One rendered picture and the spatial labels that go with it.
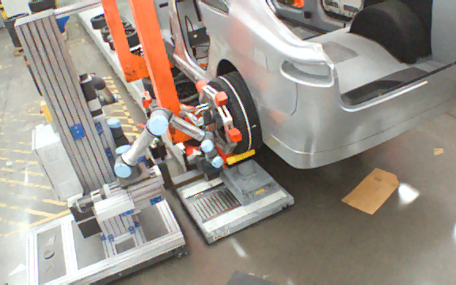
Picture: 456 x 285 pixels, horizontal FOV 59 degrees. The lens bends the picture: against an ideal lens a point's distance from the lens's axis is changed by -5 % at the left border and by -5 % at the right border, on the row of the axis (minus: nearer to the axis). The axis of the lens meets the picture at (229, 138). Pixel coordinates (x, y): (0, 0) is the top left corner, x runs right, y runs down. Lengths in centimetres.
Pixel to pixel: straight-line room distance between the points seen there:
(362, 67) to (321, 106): 130
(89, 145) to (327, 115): 166
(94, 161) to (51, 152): 33
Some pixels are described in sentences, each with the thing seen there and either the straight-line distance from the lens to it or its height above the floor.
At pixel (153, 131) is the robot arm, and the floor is 123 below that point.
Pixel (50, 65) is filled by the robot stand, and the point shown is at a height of 173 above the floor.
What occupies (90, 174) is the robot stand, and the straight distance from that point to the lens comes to 321.
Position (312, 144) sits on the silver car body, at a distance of 271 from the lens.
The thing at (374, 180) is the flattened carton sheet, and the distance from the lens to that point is 395.
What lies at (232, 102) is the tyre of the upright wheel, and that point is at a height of 108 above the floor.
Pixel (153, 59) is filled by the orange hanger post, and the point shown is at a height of 136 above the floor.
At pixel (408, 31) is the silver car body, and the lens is 392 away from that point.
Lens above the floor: 247
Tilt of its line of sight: 31 degrees down
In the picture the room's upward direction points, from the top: 12 degrees counter-clockwise
